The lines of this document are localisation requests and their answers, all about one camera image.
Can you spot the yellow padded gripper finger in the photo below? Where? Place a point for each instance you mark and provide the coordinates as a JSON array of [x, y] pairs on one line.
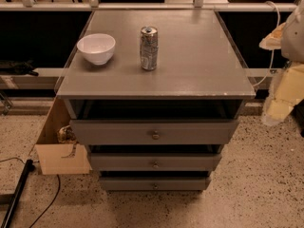
[[285, 92], [273, 40]]

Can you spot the grey bottom drawer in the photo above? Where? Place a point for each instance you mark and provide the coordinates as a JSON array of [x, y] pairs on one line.
[[155, 184]]

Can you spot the grey drawer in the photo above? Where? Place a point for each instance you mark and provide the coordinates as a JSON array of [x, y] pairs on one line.
[[154, 162], [102, 132], [155, 184]]

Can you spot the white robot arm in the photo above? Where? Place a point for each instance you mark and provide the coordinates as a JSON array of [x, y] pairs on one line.
[[292, 40]]

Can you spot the grey drawer cabinet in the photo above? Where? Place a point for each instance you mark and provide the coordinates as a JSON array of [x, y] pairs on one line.
[[198, 78]]

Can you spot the grey top drawer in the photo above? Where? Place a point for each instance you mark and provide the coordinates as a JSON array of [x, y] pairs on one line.
[[102, 132]]

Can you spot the grey middle drawer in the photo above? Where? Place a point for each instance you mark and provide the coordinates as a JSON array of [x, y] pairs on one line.
[[154, 162]]

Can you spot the open cardboard box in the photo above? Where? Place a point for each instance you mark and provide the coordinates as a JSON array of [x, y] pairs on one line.
[[59, 158]]

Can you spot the silver drink can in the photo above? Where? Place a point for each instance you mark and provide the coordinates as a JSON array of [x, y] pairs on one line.
[[149, 48]]

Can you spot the white ceramic bowl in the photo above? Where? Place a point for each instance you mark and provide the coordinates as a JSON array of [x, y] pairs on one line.
[[97, 48]]

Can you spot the crumpled item in box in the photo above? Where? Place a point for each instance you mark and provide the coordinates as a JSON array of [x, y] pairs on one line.
[[65, 135]]

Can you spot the black floor pole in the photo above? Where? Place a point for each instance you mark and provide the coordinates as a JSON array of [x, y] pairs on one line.
[[12, 199]]

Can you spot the metal frame rail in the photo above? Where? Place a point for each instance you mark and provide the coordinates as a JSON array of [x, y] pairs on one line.
[[49, 78]]

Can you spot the black object on rail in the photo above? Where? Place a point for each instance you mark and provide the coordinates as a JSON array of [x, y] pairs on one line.
[[17, 68]]

